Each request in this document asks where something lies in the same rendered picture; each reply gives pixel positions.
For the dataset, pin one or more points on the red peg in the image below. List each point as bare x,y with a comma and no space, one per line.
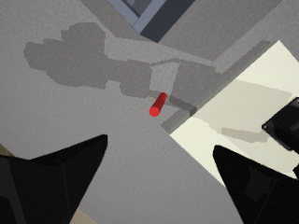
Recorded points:
158,104

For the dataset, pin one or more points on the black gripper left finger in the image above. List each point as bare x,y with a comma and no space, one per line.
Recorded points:
48,189

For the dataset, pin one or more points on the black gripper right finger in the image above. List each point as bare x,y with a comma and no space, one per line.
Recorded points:
260,194

